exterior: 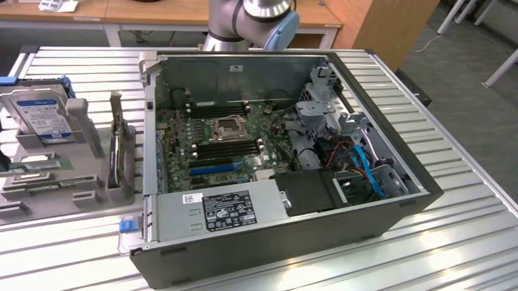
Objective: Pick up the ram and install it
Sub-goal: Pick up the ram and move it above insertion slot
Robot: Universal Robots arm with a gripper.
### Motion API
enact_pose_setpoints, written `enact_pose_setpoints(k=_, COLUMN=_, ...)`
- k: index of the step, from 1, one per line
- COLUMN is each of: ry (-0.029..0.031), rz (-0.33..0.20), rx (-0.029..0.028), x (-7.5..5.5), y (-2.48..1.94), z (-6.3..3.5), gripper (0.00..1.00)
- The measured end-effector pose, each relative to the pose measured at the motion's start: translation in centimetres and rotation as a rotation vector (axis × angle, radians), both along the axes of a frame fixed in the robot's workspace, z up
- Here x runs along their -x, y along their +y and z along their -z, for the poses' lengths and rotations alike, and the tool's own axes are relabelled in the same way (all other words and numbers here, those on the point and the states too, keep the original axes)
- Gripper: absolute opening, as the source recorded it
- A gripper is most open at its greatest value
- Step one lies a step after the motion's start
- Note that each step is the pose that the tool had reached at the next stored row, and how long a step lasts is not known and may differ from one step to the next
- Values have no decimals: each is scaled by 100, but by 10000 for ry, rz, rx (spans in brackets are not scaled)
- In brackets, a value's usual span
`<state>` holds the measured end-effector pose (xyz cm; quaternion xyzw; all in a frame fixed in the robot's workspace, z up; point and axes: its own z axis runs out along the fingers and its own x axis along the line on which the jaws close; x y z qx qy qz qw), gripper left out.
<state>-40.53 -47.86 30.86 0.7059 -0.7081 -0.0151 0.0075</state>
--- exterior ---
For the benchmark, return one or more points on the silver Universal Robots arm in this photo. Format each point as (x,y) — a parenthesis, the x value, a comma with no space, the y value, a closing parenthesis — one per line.
(243,21)

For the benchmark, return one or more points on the black RAM slot bank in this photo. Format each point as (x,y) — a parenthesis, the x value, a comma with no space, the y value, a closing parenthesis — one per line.
(218,109)
(226,149)

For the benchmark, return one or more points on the green RAM stick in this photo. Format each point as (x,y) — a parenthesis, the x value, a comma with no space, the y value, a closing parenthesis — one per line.
(40,166)
(52,185)

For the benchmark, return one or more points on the green motherboard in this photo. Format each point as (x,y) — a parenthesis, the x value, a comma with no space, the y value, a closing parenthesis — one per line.
(226,142)

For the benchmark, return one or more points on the silver chipset heatsink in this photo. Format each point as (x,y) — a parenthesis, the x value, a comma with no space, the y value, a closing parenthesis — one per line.
(263,175)

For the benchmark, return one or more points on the black open PC case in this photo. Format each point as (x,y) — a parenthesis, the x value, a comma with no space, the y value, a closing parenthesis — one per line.
(283,169)

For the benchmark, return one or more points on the black expansion slot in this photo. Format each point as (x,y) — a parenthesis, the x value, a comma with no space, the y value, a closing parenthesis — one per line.
(210,163)

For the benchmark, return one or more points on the blue expansion slot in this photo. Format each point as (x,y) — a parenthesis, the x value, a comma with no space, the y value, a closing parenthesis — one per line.
(211,170)

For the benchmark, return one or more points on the metal disk bay cage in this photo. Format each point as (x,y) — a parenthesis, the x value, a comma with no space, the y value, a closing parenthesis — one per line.
(323,106)

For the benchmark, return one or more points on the grey power supply with label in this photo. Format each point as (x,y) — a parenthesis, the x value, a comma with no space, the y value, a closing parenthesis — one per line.
(218,212)

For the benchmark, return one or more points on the blue case latch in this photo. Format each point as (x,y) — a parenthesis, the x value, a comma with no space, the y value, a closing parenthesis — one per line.
(127,226)

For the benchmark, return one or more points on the grey parts rack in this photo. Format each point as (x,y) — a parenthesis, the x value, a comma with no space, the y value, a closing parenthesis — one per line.
(68,163)

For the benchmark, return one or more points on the wooden cabinet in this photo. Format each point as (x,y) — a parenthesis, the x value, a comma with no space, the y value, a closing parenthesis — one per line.
(389,27)

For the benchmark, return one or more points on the hard disk with blue label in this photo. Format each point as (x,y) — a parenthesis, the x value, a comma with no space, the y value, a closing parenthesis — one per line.
(38,113)

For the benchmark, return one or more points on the white table leg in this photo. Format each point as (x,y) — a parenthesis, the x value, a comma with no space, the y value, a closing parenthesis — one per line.
(502,66)

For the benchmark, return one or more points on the white papers on desk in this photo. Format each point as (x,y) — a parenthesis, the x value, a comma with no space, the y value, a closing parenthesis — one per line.
(55,4)

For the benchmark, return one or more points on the CPU socket with metal frame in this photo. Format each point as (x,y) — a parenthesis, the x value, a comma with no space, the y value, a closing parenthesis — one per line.
(227,128)

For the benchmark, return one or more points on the graphics card with metal bracket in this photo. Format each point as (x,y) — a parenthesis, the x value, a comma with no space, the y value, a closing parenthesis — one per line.
(118,136)

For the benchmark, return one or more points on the wooden desk with white frame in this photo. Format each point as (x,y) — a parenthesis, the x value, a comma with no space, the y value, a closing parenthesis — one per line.
(162,15)

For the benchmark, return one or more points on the blue disk carrier bracket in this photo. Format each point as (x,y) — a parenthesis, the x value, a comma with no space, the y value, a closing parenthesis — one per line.
(40,81)

